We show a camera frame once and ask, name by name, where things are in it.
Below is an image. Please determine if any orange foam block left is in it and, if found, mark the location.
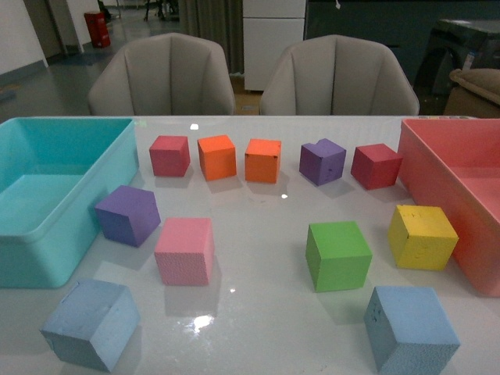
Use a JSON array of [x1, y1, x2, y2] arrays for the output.
[[198, 134, 237, 181]]

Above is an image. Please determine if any beige chair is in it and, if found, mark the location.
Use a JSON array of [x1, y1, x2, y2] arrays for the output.
[[260, 35, 420, 116], [87, 33, 235, 116]]

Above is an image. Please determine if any blue foam block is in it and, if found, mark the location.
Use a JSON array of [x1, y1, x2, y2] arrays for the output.
[[40, 279, 140, 373], [364, 286, 461, 374]]

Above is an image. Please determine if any dark red foam block right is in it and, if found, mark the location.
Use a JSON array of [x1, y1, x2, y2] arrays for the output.
[[351, 144, 402, 190]]

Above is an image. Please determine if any pink plastic bin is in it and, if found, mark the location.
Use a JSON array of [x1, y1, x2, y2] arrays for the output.
[[398, 119, 499, 297]]

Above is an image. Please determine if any pink foam block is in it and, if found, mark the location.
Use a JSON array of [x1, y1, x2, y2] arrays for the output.
[[154, 217, 215, 286]]

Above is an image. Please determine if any purple foam block notched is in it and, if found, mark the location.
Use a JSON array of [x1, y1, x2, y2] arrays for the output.
[[299, 138, 347, 186]]

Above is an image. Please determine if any tan cushion at right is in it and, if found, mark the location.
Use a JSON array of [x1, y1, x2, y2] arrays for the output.
[[449, 68, 499, 104]]

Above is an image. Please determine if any purple foam block left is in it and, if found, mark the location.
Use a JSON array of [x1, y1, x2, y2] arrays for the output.
[[95, 185, 161, 247]]

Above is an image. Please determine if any red foam block left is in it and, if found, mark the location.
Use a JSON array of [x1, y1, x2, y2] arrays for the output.
[[149, 135, 191, 177]]

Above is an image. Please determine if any orange foam block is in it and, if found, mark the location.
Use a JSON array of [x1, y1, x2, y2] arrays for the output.
[[198, 134, 237, 181], [245, 138, 281, 184]]

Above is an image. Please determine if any left beige chair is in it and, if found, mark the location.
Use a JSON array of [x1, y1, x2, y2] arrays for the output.
[[87, 33, 235, 116]]

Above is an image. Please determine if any red bin in background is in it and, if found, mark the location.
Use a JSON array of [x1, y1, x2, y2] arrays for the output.
[[84, 12, 110, 48]]

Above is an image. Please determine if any yellow foam block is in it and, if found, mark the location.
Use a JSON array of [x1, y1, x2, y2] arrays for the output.
[[387, 205, 459, 271]]

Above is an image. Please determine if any right beige chair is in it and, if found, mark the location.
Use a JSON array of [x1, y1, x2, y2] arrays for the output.
[[260, 35, 420, 116]]

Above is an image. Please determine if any white cabinet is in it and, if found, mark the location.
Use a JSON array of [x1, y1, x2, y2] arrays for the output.
[[243, 0, 306, 91]]

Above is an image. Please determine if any green foam block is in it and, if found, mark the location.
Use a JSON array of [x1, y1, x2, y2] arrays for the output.
[[305, 221, 372, 292]]

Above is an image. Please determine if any orange foam block right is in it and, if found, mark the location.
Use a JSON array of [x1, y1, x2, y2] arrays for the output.
[[245, 138, 281, 184]]

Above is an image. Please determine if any teal plastic bin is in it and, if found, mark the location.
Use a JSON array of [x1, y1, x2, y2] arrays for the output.
[[1, 117, 138, 288]]

